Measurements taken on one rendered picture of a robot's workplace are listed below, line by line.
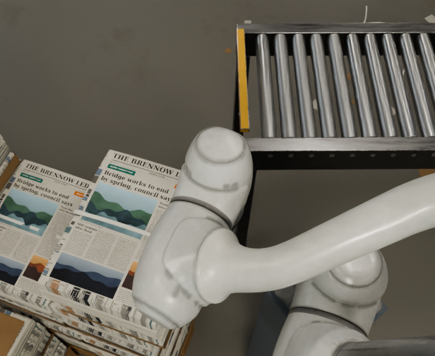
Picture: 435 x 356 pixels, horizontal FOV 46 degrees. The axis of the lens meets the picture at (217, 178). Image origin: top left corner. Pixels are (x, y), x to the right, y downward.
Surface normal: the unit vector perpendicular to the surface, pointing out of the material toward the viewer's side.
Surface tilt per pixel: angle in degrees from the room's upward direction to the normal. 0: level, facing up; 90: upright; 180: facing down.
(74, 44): 0
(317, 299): 29
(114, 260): 3
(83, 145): 0
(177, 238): 20
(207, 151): 9
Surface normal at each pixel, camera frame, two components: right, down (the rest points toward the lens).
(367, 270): 0.00, -0.62
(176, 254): -0.33, -0.47
